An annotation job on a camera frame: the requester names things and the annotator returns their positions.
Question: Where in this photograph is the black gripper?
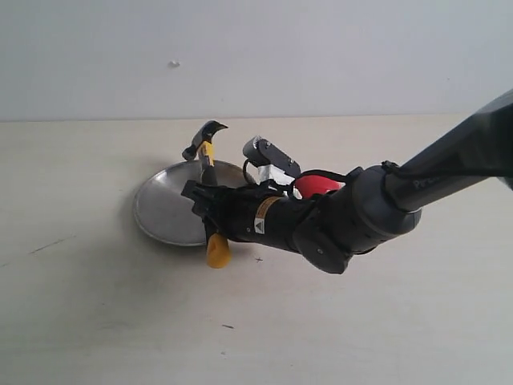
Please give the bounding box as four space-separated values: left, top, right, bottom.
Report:
182 180 261 243

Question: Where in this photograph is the yellow black claw hammer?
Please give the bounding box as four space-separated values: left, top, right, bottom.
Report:
182 120 232 269

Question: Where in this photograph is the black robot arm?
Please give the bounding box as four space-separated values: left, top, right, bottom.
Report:
182 92 512 274

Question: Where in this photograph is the red dome push button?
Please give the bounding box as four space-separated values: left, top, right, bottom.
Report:
294 170 343 199

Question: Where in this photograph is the round stainless steel plate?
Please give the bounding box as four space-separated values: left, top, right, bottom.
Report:
132 159 257 247

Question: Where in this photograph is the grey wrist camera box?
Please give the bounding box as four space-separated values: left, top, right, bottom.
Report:
242 136 301 178

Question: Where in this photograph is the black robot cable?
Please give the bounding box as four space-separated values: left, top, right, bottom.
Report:
290 170 349 193

